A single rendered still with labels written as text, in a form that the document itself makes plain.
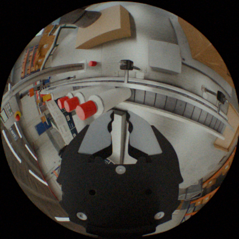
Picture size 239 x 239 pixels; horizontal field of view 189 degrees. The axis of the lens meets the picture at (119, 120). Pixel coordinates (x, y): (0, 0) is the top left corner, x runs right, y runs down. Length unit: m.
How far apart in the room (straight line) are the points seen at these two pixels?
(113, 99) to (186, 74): 0.29
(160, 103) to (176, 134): 0.19
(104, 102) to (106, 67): 0.28
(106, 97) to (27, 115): 8.09
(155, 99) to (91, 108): 0.21
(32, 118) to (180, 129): 8.34
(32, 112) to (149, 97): 8.09
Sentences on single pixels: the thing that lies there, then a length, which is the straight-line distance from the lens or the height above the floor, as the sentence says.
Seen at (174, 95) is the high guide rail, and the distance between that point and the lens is 0.21.
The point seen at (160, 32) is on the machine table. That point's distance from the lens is 0.41.
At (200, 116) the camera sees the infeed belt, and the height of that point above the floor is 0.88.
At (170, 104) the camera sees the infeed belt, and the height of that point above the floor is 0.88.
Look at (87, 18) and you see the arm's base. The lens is 0.48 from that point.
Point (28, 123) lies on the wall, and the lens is 8.28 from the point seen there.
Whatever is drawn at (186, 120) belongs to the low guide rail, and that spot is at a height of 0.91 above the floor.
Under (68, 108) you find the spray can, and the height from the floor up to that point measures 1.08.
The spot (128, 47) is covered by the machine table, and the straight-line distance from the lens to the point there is 0.39.
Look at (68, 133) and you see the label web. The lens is 0.67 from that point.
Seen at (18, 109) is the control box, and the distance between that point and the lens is 0.52.
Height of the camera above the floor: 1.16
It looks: 48 degrees down
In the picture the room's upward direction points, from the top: 133 degrees counter-clockwise
